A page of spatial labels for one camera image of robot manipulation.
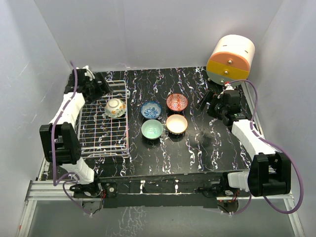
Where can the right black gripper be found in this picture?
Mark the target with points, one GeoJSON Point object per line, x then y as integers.
{"type": "Point", "coordinates": [207, 98]}

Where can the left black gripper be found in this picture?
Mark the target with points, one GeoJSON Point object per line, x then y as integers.
{"type": "Point", "coordinates": [102, 90]}

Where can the white floral bowl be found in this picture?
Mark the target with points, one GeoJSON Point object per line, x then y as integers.
{"type": "Point", "coordinates": [115, 108]}

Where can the white bowl orange rim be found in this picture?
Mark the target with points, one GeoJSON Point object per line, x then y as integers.
{"type": "Point", "coordinates": [176, 124]}

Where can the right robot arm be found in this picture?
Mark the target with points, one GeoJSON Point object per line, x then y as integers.
{"type": "Point", "coordinates": [270, 171]}

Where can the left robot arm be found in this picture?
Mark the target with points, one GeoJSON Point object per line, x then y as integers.
{"type": "Point", "coordinates": [59, 140]}

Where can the red patterned bowl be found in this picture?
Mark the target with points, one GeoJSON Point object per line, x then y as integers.
{"type": "Point", "coordinates": [177, 102]}

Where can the round pastel drawer cabinet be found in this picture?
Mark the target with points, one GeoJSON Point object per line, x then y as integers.
{"type": "Point", "coordinates": [231, 59]}

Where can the blue patterned bowl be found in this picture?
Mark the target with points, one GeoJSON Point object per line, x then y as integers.
{"type": "Point", "coordinates": [151, 110]}

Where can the mint green bowl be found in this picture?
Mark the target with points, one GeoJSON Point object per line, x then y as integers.
{"type": "Point", "coordinates": [152, 129]}

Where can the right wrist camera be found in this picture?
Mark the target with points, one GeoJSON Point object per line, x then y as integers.
{"type": "Point", "coordinates": [228, 86]}

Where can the white wire dish rack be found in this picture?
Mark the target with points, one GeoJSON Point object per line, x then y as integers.
{"type": "Point", "coordinates": [99, 135]}

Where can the aluminium frame rail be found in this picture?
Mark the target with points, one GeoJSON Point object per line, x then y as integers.
{"type": "Point", "coordinates": [171, 172]}

